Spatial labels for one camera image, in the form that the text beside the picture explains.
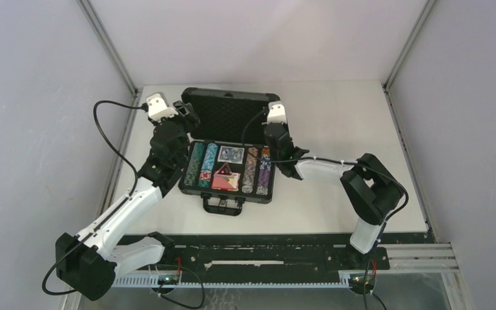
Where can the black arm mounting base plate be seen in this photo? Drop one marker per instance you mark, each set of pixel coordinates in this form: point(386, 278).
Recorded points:
point(270, 273)

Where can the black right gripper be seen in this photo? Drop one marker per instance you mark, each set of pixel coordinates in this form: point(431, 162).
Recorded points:
point(285, 126)

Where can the blue playing card deck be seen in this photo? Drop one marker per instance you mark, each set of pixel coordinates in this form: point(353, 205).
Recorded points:
point(234, 155)

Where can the red playing card deck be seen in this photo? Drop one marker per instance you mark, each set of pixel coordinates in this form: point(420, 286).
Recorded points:
point(225, 182)

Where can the red triangular dealer button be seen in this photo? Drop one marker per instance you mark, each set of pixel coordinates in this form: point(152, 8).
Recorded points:
point(225, 170)

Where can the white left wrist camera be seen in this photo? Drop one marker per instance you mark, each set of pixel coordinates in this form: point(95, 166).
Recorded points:
point(159, 109)

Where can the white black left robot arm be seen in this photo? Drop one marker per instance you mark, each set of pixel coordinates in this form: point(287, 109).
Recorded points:
point(91, 260)

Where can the light blue red chip row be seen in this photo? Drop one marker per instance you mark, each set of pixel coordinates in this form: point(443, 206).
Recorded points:
point(207, 165)

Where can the black poker chip case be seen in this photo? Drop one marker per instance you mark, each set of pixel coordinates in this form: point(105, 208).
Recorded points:
point(235, 119)

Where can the aluminium frame rail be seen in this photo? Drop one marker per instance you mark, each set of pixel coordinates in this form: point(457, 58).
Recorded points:
point(404, 257)

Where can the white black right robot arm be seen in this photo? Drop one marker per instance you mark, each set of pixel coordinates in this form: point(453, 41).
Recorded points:
point(373, 192)

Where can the blue purple poker chip row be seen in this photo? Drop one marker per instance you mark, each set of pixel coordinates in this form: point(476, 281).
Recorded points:
point(262, 188)

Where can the white slotted cable duct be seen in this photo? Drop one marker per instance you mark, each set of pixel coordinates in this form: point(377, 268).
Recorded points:
point(171, 281)

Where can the green poker chip row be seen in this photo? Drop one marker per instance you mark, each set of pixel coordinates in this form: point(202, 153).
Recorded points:
point(191, 174)

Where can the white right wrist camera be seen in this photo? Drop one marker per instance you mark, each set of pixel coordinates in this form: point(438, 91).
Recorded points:
point(276, 113)

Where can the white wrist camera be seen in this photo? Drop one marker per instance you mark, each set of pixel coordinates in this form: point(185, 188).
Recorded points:
point(276, 113)
point(159, 109)

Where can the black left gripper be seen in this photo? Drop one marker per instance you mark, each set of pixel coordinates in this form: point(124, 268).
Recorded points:
point(188, 117)

